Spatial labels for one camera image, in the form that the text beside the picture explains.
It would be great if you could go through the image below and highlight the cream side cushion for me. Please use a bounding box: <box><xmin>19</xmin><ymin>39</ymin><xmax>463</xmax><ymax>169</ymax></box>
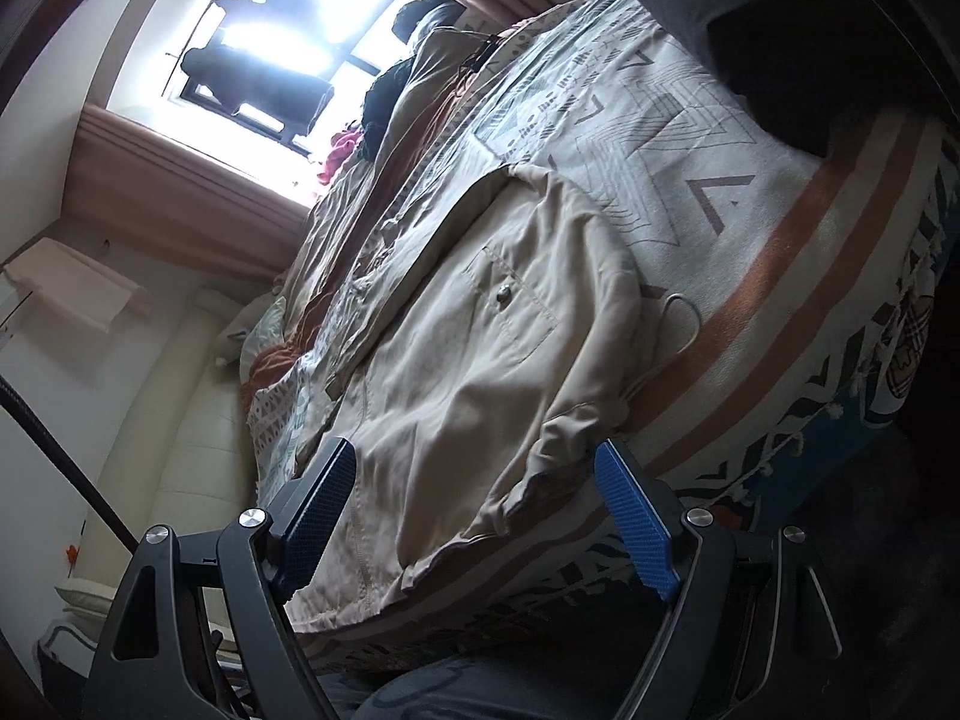
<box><xmin>56</xmin><ymin>576</ymin><xmax>125</xmax><ymax>620</ymax></box>

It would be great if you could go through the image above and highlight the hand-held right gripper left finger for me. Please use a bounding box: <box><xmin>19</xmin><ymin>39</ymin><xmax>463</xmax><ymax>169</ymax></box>
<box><xmin>82</xmin><ymin>436</ymin><xmax>357</xmax><ymax>720</ymax></box>

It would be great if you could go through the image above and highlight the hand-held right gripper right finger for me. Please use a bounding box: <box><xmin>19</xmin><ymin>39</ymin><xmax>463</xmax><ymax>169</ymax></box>
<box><xmin>592</xmin><ymin>436</ymin><xmax>845</xmax><ymax>720</ymax></box>

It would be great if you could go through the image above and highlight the person's patterned trouser leg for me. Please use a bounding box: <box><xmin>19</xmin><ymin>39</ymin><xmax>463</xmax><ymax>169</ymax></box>
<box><xmin>352</xmin><ymin>645</ymin><xmax>661</xmax><ymax>720</ymax></box>

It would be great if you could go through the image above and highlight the dark cushion pile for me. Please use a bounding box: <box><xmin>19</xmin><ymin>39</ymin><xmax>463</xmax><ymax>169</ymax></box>
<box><xmin>390</xmin><ymin>0</ymin><xmax>470</xmax><ymax>46</ymax></box>

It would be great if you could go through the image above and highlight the cream padded headboard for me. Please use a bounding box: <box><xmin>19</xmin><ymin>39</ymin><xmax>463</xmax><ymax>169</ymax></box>
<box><xmin>56</xmin><ymin>285</ymin><xmax>263</xmax><ymax>646</ymax></box>

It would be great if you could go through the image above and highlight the thin black cord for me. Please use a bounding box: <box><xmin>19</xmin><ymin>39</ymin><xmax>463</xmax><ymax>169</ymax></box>
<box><xmin>457</xmin><ymin>30</ymin><xmax>500</xmax><ymax>76</ymax></box>

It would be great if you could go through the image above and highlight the pale green pillow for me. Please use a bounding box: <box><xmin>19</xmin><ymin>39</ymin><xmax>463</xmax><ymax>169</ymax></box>
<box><xmin>232</xmin><ymin>292</ymin><xmax>290</xmax><ymax>383</ymax></box>

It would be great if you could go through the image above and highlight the black cable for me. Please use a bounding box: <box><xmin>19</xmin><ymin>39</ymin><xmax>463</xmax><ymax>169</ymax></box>
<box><xmin>0</xmin><ymin>379</ymin><xmax>140</xmax><ymax>552</ymax></box>

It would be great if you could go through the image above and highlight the dark cloth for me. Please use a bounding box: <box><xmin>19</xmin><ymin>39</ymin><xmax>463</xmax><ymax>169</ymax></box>
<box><xmin>607</xmin><ymin>0</ymin><xmax>923</xmax><ymax>158</ymax></box>

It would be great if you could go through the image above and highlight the pink clothes pile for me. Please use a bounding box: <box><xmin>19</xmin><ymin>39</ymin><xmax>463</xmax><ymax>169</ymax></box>
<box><xmin>315</xmin><ymin>127</ymin><xmax>368</xmax><ymax>185</ymax></box>

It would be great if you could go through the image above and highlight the white air conditioner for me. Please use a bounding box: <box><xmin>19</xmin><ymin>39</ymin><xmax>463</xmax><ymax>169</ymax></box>
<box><xmin>0</xmin><ymin>270</ymin><xmax>38</xmax><ymax>346</ymax></box>

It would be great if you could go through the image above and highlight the brown beige duvet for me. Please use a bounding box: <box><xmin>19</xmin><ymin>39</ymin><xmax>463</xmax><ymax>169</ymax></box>
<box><xmin>240</xmin><ymin>11</ymin><xmax>541</xmax><ymax>391</ymax></box>

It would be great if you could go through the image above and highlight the patterned zigzag blanket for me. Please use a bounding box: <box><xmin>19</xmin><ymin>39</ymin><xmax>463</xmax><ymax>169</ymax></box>
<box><xmin>240</xmin><ymin>0</ymin><xmax>946</xmax><ymax>661</ymax></box>

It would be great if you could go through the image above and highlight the cream cloth cover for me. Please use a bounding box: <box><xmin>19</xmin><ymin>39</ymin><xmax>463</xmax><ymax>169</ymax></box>
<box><xmin>4</xmin><ymin>236</ymin><xmax>155</xmax><ymax>335</ymax></box>

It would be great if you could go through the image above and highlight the black crumpled garment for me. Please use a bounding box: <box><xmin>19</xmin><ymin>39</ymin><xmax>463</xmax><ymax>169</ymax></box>
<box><xmin>360</xmin><ymin>56</ymin><xmax>421</xmax><ymax>162</ymax></box>

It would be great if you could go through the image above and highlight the beige zip jacket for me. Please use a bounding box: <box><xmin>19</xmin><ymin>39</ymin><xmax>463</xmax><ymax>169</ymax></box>
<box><xmin>281</xmin><ymin>161</ymin><xmax>702</xmax><ymax>635</ymax></box>

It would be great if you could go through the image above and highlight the hanging dark blue jacket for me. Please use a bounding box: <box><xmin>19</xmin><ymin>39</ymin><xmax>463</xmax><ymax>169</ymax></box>
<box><xmin>180</xmin><ymin>45</ymin><xmax>335</xmax><ymax>140</ymax></box>

